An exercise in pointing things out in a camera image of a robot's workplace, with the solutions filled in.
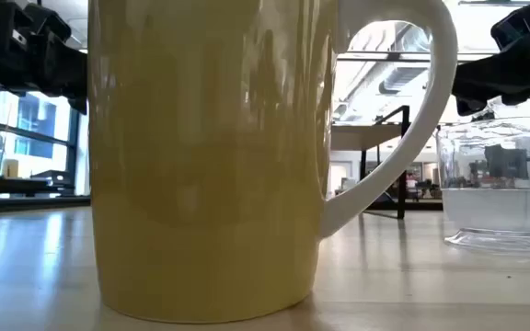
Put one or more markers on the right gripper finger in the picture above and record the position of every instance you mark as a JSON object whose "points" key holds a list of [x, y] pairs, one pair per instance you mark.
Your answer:
{"points": [[476, 80], [469, 106]]}

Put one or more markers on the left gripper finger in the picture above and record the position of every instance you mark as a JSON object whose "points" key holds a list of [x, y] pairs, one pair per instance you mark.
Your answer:
{"points": [[69, 73], [80, 106]]}

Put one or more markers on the clear glass mug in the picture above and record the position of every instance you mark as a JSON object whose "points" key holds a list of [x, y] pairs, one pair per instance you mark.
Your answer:
{"points": [[499, 220]]}

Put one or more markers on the wooden shelf black metal legs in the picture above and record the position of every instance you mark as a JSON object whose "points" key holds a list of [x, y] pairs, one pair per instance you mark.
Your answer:
{"points": [[366, 137]]}

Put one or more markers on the black desktop tray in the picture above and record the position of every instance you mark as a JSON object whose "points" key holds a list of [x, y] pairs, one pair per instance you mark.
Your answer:
{"points": [[51, 178]]}

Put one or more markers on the yellow box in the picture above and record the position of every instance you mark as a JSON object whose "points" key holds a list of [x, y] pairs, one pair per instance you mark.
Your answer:
{"points": [[10, 168]]}

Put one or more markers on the overhead LED light bar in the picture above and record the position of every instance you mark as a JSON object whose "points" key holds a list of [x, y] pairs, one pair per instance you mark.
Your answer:
{"points": [[384, 57]]}

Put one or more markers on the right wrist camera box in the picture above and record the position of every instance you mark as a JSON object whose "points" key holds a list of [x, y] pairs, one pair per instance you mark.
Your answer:
{"points": [[513, 32]]}

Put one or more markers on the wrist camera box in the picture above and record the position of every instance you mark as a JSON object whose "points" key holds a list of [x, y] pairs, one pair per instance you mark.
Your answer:
{"points": [[44, 23], [513, 32]]}

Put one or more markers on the window with black frame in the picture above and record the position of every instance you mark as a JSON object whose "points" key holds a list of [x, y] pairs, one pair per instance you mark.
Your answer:
{"points": [[35, 124]]}

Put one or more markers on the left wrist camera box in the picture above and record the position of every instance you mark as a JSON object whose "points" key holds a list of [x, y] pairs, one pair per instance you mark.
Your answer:
{"points": [[44, 23]]}

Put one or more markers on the silver ventilation duct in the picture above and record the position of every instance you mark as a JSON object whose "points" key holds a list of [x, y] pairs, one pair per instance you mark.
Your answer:
{"points": [[400, 78]]}

